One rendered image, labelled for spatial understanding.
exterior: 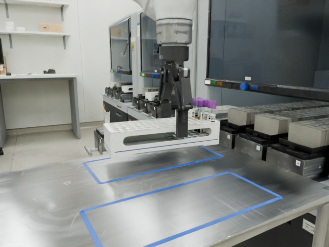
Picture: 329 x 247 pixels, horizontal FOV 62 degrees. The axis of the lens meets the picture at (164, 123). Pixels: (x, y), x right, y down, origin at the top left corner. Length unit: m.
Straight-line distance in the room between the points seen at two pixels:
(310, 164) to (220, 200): 0.40
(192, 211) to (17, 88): 4.16
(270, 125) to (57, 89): 3.85
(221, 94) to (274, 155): 0.55
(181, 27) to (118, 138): 0.30
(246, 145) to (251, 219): 0.53
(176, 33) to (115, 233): 0.45
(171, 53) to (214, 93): 0.68
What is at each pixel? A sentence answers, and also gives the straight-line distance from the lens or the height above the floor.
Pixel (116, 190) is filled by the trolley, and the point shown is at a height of 0.82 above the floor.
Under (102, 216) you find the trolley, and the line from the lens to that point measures 0.49.
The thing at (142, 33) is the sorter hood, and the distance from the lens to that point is 2.02.
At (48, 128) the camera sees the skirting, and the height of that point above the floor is 0.06.
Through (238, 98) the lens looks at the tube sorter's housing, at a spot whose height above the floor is 0.89.
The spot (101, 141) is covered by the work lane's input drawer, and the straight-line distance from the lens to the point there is 0.99.
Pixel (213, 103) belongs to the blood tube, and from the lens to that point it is 0.73.
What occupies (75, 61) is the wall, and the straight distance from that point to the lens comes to 4.53.
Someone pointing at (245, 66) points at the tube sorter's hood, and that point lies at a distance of 1.09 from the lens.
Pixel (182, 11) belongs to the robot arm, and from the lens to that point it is 0.68.
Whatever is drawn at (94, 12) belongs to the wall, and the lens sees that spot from 4.65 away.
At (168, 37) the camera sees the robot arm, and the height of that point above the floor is 1.13.
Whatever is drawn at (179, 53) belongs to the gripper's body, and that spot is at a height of 1.09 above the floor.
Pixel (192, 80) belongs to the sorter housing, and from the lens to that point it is 1.42.
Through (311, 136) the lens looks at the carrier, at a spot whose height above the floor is 0.85.
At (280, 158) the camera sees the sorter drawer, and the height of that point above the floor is 0.79.
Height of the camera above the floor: 1.07
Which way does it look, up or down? 13 degrees down
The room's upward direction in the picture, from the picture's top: straight up
